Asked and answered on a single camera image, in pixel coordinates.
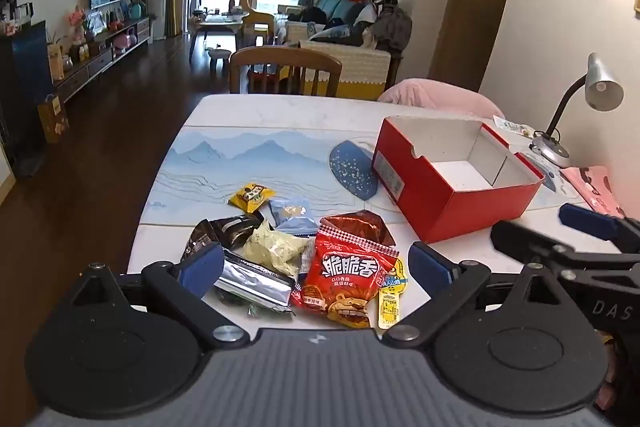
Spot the red cardboard box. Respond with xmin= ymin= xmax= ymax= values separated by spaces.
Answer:
xmin=372 ymin=116 xmax=546 ymax=244

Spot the teal sofa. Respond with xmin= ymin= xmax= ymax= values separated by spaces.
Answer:
xmin=276 ymin=0 xmax=413 ymax=102

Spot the red snack bag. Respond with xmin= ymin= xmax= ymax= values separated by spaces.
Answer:
xmin=291 ymin=227 xmax=401 ymax=330

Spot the cream and yellow sofa cover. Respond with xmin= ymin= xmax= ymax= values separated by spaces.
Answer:
xmin=299 ymin=39 xmax=392 ymax=102

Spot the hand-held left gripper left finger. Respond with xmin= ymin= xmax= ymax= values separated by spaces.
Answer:
xmin=65 ymin=241 xmax=250 ymax=351

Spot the pale green snack packet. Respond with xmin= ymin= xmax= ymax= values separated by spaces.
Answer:
xmin=242 ymin=221 xmax=311 ymax=278

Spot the brown paper bag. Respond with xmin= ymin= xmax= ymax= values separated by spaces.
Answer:
xmin=37 ymin=94 xmax=70 ymax=144

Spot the black cabinet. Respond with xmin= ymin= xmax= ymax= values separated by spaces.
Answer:
xmin=0 ymin=21 xmax=55 ymax=178

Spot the dark brown snack packet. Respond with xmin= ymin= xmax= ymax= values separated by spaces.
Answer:
xmin=181 ymin=213 xmax=265 ymax=260

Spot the grey backpack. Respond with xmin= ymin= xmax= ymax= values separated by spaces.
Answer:
xmin=367 ymin=0 xmax=413 ymax=52

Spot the wooden dining chair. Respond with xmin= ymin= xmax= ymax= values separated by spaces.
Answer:
xmin=229 ymin=47 xmax=343 ymax=98

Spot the pink toy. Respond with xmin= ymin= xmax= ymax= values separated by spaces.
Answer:
xmin=112 ymin=29 xmax=138 ymax=52

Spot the yellow wooden chair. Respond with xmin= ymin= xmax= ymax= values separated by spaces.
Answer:
xmin=239 ymin=0 xmax=277 ymax=48

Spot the shiny brown snack bag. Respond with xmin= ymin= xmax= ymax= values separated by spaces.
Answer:
xmin=320 ymin=209 xmax=396 ymax=248

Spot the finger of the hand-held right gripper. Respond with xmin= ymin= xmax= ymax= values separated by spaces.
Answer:
xmin=559 ymin=203 xmax=640 ymax=253
xmin=490 ymin=221 xmax=582 ymax=269

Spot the yellow cartoon snack packet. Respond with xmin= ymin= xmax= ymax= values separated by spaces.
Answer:
xmin=375 ymin=257 xmax=408 ymax=330

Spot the small round stool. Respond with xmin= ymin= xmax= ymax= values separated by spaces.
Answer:
xmin=207 ymin=48 xmax=233 ymax=80

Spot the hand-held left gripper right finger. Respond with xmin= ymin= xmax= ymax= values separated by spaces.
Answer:
xmin=382 ymin=241 xmax=568 ymax=349

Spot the wooden television cabinet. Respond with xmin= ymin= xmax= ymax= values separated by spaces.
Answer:
xmin=52 ymin=16 xmax=152 ymax=102

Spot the pink printed pouch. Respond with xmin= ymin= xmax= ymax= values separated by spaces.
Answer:
xmin=560 ymin=165 xmax=626 ymax=218

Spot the coffee table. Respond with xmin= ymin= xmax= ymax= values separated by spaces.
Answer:
xmin=189 ymin=9 xmax=251 ymax=60

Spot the silver desk lamp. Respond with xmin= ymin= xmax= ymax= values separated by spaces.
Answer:
xmin=530 ymin=53 xmax=625 ymax=168

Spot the light blue snack packet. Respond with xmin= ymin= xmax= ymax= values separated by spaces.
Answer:
xmin=268 ymin=197 xmax=321 ymax=237

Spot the silver snack packet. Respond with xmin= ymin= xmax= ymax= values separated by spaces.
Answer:
xmin=215 ymin=249 xmax=297 ymax=315

